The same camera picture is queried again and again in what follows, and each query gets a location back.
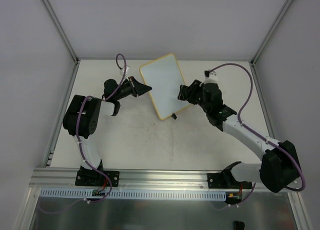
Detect yellow framed whiteboard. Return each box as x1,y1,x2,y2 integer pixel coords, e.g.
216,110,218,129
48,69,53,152
139,53,190,120

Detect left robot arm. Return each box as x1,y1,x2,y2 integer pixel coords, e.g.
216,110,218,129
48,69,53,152
62,76,152,185

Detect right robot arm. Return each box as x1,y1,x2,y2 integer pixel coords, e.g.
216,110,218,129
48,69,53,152
177,80,302,193

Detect black whiteboard foot left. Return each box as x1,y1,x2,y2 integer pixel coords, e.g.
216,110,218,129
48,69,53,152
171,113,177,120

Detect black object bottom edge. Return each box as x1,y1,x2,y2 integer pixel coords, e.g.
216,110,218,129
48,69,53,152
233,220,246,230

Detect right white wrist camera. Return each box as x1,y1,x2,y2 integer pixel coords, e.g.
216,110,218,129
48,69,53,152
203,74,219,84

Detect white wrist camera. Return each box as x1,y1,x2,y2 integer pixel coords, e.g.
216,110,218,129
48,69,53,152
119,65,130,78
203,74,219,84

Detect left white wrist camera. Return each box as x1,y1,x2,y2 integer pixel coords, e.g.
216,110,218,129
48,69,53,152
119,65,130,78

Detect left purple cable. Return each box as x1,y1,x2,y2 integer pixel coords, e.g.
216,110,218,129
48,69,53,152
37,53,126,214

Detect purple cable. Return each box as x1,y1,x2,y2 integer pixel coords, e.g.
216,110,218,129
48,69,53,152
204,62,306,208
37,53,126,214

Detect left aluminium frame post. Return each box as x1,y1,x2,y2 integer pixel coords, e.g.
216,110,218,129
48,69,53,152
36,0,80,65

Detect aluminium frame post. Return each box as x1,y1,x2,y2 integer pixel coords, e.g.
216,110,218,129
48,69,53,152
36,0,80,65
249,0,301,66

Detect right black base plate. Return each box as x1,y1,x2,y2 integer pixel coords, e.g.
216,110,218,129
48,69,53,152
206,172,253,190

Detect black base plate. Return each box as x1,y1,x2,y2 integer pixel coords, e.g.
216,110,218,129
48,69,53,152
206,172,253,190
75,168,120,187

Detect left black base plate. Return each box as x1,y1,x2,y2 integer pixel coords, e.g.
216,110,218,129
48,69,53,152
75,168,120,187

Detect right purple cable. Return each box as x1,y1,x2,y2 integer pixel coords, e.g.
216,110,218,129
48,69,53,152
204,62,306,208

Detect aluminium mounting rail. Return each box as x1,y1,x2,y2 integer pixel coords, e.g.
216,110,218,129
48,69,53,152
28,167,300,192

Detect right aluminium frame post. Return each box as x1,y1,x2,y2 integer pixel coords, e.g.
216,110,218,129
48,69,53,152
249,0,301,66

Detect white slotted cable duct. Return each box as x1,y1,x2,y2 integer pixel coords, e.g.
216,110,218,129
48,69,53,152
39,188,227,202

